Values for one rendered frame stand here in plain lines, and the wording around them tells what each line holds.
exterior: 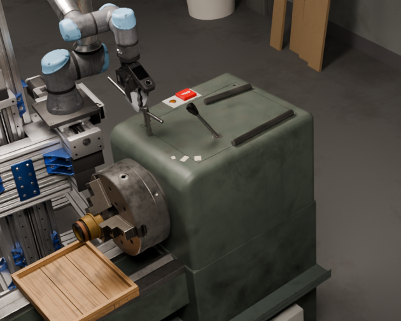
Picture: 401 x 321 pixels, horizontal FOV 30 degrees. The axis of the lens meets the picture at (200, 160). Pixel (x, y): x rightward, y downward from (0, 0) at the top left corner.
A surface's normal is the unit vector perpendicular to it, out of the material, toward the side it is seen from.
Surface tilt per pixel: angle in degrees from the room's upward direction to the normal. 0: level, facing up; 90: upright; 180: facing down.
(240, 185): 90
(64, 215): 0
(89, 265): 0
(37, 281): 0
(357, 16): 90
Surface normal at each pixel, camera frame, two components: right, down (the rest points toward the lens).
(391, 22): -0.87, 0.34
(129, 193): 0.30, -0.42
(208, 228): 0.61, 0.40
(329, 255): -0.09, -0.83
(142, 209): 0.48, -0.07
